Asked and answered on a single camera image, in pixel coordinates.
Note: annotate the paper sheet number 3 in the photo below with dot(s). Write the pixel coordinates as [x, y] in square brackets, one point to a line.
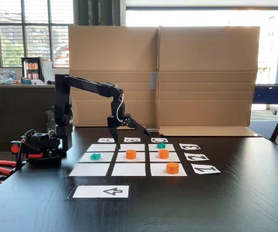
[189, 146]

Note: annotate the gray tape strip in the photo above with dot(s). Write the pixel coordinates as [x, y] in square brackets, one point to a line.
[152, 80]

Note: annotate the orange round token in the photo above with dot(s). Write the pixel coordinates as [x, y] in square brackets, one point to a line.
[172, 168]
[163, 154]
[130, 154]

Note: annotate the white paper grid square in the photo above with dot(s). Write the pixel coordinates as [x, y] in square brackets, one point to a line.
[158, 170]
[133, 147]
[140, 158]
[153, 157]
[89, 169]
[152, 148]
[100, 147]
[128, 169]
[107, 157]

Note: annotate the paper sheet with arrow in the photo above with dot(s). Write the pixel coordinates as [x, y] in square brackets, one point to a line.
[88, 191]

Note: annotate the brown cardboard panel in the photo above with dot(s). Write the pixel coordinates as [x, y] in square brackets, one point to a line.
[209, 72]
[112, 53]

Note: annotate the white paper bag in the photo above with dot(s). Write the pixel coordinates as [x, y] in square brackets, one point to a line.
[47, 70]

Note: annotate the blue foosball table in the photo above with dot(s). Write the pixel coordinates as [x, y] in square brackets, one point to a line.
[271, 94]

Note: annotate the paper sheet letter A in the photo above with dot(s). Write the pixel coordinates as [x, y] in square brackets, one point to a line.
[104, 140]

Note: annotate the black red bar clamp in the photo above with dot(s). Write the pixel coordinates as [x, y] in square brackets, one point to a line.
[14, 148]

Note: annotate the paper sheet letter B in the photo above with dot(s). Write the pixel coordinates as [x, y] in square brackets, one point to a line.
[132, 139]

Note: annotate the small blue box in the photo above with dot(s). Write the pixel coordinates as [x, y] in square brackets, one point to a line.
[26, 81]

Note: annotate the paper sheet number 2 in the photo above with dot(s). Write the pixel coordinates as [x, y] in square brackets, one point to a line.
[196, 157]

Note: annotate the pack of water bottles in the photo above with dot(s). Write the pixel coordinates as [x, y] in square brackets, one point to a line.
[7, 73]

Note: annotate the dark brown counter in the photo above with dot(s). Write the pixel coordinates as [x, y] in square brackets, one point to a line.
[8, 116]

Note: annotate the paper sheet number 1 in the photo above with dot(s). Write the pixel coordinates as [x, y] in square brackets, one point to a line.
[205, 168]

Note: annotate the black mini fridge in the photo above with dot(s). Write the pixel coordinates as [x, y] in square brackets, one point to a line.
[30, 68]

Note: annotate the white bowl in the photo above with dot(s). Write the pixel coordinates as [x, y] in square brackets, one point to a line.
[5, 81]

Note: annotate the green cross token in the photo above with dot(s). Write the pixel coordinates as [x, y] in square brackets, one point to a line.
[161, 145]
[95, 156]

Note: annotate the paper sheet letter C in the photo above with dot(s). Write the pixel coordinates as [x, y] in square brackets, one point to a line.
[159, 140]

